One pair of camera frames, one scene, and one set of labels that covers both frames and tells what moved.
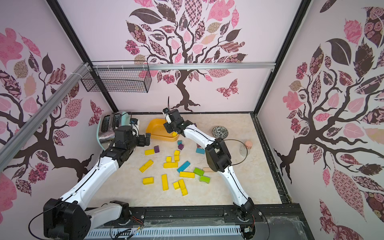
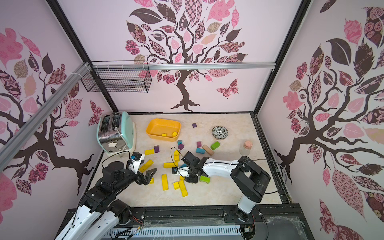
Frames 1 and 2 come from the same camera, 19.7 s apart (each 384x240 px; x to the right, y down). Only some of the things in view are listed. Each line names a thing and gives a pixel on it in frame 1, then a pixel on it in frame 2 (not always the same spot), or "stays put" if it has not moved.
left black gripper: x=143 y=142 -> x=148 y=177
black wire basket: x=118 y=75 stays put
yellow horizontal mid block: x=170 y=165 stays put
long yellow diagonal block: x=146 y=166 stays put
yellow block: x=149 y=152 stays put
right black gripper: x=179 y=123 -> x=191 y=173
